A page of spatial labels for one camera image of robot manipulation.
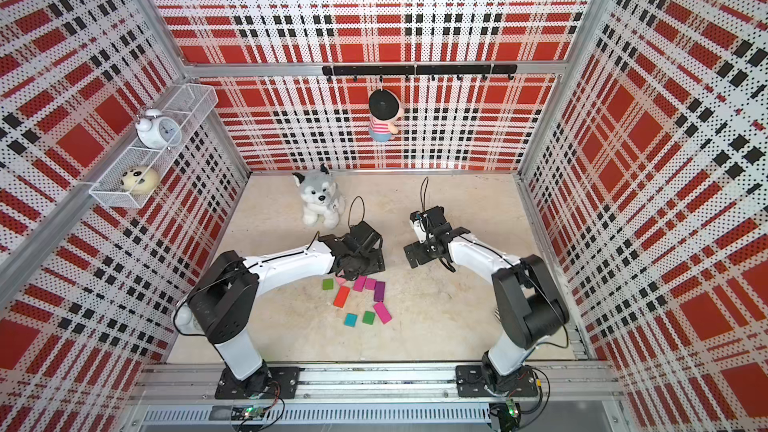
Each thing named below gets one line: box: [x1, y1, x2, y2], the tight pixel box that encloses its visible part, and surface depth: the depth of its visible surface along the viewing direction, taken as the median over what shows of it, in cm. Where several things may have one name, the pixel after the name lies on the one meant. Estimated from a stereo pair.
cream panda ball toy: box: [120, 166, 159, 196], surface depth 66 cm
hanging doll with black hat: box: [368, 88, 404, 143], surface depth 97 cm
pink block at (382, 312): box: [373, 302, 392, 325], surface depth 88 cm
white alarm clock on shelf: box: [135, 109, 183, 149], surface depth 72 cm
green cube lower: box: [362, 311, 375, 325], surface depth 86 cm
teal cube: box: [343, 313, 358, 327], surface depth 87 cm
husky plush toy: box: [292, 163, 346, 229], surface depth 95 cm
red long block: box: [333, 286, 350, 308], surface depth 90 cm
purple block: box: [373, 281, 386, 302], surface depth 90 cm
